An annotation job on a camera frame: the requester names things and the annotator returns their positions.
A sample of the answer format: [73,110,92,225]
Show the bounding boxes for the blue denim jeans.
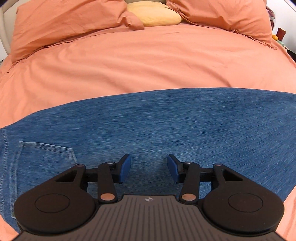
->
[1,88,295,228]

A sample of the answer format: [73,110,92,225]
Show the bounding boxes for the orange bed sheet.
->
[1,24,295,240]

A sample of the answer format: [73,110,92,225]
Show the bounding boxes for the yellow small cushion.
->
[127,1,182,27]

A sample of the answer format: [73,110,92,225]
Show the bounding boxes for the left orange pillow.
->
[11,1,144,62]

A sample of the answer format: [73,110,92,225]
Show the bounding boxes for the orange pillow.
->
[166,0,276,49]
[11,1,144,62]

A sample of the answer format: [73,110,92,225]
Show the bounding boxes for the right orange pillow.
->
[166,0,276,49]

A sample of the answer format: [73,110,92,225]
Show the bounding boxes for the pink plush bear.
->
[266,7,275,29]

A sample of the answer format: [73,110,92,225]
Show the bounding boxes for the beige upholstered headboard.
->
[0,0,27,54]

